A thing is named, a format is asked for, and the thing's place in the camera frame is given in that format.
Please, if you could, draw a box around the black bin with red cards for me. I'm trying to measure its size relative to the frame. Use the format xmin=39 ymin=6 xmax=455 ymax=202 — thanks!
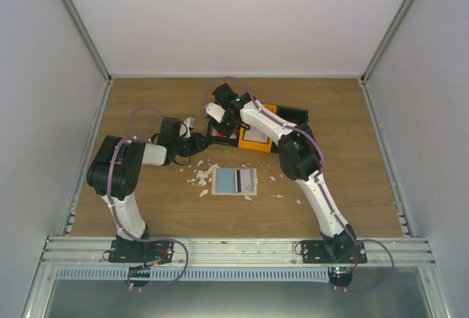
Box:
xmin=207 ymin=118 xmax=239 ymax=147

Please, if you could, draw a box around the yellow bin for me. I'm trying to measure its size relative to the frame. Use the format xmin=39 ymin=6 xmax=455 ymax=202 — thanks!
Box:
xmin=237 ymin=127 xmax=278 ymax=153

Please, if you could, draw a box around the beige card holder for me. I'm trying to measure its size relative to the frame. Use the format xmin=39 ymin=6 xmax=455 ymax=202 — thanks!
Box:
xmin=211 ymin=168 xmax=259 ymax=196

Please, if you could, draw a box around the black bin with teal cards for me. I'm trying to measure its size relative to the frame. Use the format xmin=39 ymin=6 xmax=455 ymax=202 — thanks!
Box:
xmin=270 ymin=105 xmax=309 ymax=154

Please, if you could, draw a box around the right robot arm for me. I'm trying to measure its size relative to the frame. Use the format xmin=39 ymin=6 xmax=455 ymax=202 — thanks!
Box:
xmin=204 ymin=83 xmax=357 ymax=263

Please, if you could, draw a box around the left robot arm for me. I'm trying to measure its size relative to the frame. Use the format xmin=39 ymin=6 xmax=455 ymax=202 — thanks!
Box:
xmin=86 ymin=117 xmax=211 ymax=262

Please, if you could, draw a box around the white patterned card stack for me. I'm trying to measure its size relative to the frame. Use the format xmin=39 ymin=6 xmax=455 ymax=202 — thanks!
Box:
xmin=243 ymin=127 xmax=269 ymax=144

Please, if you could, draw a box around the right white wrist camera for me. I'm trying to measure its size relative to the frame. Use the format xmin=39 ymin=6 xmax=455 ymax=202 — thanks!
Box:
xmin=204 ymin=103 xmax=226 ymax=123

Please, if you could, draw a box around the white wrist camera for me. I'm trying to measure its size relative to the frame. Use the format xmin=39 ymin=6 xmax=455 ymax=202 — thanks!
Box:
xmin=180 ymin=117 xmax=196 ymax=138
xmin=204 ymin=103 xmax=226 ymax=123

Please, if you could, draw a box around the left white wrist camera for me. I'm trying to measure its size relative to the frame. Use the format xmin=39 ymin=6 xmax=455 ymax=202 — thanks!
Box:
xmin=180 ymin=117 xmax=196 ymax=138

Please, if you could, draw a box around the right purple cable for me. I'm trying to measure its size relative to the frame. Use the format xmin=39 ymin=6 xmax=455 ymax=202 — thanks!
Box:
xmin=203 ymin=76 xmax=396 ymax=292

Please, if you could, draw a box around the purple cable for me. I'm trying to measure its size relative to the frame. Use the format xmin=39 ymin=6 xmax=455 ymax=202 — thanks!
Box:
xmin=108 ymin=107 xmax=190 ymax=292
xmin=203 ymin=76 xmax=396 ymax=292

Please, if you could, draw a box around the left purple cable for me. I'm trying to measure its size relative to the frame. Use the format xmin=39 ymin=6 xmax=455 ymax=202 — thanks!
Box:
xmin=108 ymin=107 xmax=190 ymax=292

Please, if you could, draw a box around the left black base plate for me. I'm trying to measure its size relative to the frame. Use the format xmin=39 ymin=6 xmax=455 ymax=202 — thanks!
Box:
xmin=103 ymin=237 xmax=174 ymax=265

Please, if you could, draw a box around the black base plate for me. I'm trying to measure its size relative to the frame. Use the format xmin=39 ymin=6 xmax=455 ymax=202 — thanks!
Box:
xmin=294 ymin=240 xmax=368 ymax=265
xmin=103 ymin=237 xmax=174 ymax=265

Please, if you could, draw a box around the grey slotted cable duct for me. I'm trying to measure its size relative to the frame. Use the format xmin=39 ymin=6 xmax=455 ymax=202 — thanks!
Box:
xmin=56 ymin=266 xmax=329 ymax=283

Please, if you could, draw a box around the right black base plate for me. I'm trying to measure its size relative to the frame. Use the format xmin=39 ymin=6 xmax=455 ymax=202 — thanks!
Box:
xmin=294 ymin=240 xmax=368 ymax=265

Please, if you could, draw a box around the aluminium front rail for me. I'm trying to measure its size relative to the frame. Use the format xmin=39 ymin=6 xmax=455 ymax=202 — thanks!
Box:
xmin=40 ymin=237 xmax=435 ymax=267

